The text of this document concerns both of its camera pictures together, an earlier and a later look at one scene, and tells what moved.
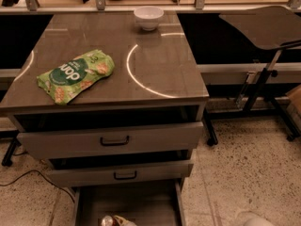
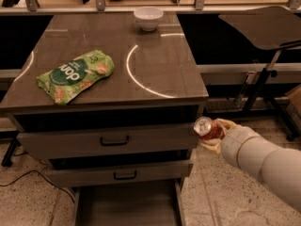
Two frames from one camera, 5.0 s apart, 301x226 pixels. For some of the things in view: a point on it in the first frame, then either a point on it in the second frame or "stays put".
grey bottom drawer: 146,204 stays put
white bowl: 148,16 stays put
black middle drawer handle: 124,178 stays put
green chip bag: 65,82 stays put
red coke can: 108,220 → 209,129
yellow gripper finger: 122,221 → 243,148
